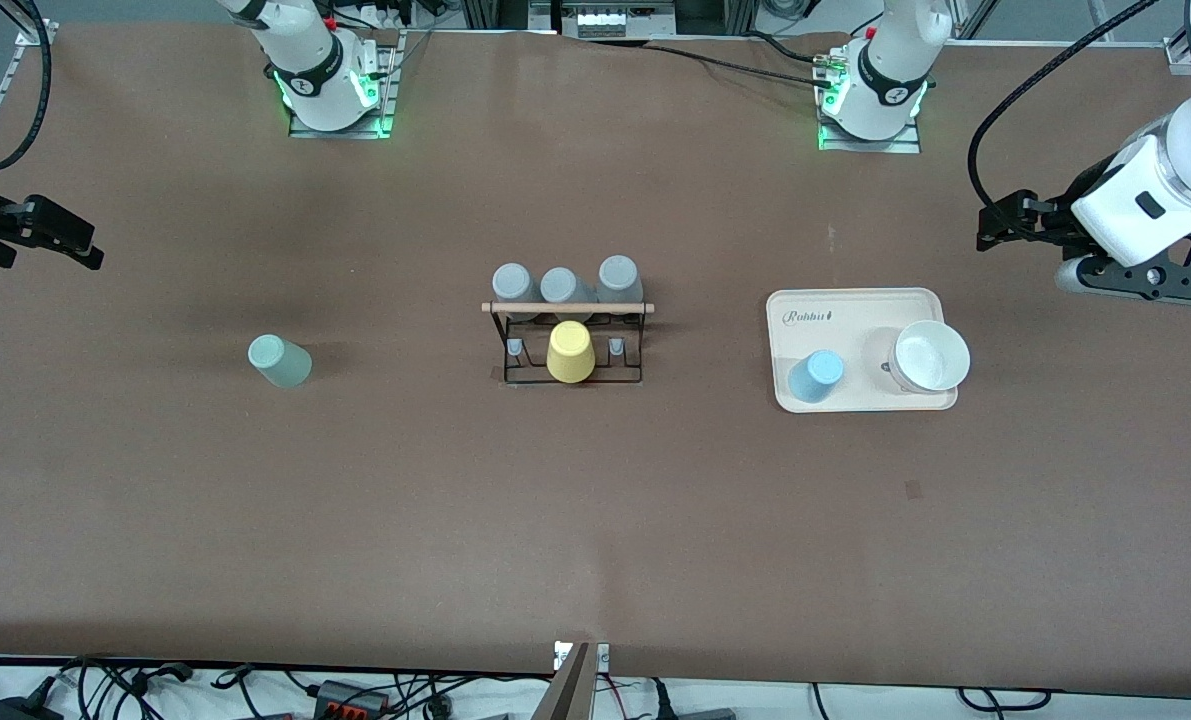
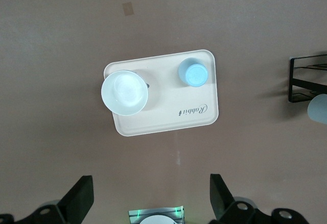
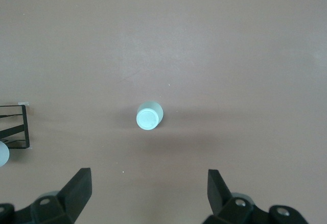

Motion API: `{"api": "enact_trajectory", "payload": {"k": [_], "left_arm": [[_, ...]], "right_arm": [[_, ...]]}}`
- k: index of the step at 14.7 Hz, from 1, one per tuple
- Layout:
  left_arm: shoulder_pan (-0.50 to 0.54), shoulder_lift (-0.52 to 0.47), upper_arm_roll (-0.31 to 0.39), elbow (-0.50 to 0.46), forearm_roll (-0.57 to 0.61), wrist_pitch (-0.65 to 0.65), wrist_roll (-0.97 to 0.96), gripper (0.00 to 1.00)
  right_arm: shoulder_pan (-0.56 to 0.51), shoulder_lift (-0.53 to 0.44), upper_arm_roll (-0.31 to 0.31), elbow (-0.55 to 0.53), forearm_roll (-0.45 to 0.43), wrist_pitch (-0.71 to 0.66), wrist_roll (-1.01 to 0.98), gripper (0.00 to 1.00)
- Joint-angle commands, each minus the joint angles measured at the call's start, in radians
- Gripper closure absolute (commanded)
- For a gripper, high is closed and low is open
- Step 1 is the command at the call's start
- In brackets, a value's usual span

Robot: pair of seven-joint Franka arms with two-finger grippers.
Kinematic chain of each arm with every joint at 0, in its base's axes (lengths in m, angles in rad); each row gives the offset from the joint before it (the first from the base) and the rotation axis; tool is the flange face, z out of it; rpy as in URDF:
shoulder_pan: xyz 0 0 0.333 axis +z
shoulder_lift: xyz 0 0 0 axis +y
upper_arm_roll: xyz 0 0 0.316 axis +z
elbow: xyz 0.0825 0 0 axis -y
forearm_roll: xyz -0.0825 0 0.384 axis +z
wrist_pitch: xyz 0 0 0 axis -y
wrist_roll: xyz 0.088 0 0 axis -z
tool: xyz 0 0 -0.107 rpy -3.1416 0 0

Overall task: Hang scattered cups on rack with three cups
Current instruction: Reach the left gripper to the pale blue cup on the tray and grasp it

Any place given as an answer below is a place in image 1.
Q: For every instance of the white terminal block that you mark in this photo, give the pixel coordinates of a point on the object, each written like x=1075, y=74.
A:
x=605, y=22

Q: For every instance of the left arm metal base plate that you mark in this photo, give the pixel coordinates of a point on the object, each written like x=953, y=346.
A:
x=870, y=146

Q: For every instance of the beige plastic tray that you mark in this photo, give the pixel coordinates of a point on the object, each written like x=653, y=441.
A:
x=875, y=310

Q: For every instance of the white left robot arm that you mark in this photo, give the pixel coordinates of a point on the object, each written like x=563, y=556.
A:
x=895, y=60

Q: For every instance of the yellow cup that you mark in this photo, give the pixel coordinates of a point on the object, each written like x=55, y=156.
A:
x=570, y=352

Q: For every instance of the aluminium table rail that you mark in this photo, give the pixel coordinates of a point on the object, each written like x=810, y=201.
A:
x=6, y=100
x=1180, y=52

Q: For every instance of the light blue cup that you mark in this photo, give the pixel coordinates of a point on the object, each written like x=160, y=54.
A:
x=815, y=377

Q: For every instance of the white stand bracket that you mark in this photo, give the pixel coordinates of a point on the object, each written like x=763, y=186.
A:
x=603, y=655

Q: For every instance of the grey camera stand post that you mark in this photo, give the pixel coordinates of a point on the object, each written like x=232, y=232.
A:
x=570, y=690

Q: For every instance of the grey cup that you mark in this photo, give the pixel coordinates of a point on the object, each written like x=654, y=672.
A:
x=560, y=285
x=513, y=282
x=618, y=275

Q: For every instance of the mint green cup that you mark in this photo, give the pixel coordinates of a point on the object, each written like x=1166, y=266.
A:
x=280, y=362

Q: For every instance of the black power plug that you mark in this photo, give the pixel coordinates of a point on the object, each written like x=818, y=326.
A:
x=663, y=700

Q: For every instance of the black power adapter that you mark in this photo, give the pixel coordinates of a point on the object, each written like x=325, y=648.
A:
x=20, y=710

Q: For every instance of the white bowl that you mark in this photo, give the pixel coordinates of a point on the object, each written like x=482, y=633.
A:
x=930, y=357

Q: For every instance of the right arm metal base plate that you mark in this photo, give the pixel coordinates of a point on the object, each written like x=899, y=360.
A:
x=335, y=133

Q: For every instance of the aluminium frame structure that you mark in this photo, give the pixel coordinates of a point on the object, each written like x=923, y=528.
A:
x=495, y=12

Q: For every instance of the black orange connector block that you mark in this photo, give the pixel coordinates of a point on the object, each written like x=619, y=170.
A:
x=350, y=697

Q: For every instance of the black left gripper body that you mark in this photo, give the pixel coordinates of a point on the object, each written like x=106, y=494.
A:
x=1066, y=213

